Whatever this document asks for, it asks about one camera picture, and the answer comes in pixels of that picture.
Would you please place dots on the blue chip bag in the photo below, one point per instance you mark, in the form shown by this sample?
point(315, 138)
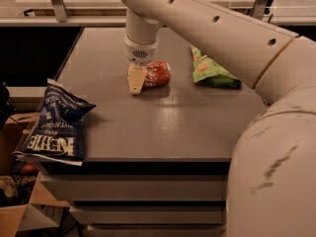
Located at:
point(59, 133)

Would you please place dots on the green snack bag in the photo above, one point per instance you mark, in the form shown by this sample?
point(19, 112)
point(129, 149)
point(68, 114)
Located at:
point(208, 73)

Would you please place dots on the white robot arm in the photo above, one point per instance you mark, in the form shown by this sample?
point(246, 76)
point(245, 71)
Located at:
point(271, 189)

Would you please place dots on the grey drawer cabinet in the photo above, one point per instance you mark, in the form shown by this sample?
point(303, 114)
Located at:
point(156, 164)

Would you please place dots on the red coke can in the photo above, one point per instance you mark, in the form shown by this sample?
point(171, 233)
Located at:
point(158, 74)

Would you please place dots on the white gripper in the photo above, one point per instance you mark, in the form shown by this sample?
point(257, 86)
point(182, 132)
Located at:
point(140, 52)

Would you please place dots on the cardboard box left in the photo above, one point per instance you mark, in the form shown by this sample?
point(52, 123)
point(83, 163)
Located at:
point(25, 203)

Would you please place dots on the metal shelf frame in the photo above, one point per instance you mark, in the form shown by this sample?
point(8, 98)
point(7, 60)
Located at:
point(65, 4)

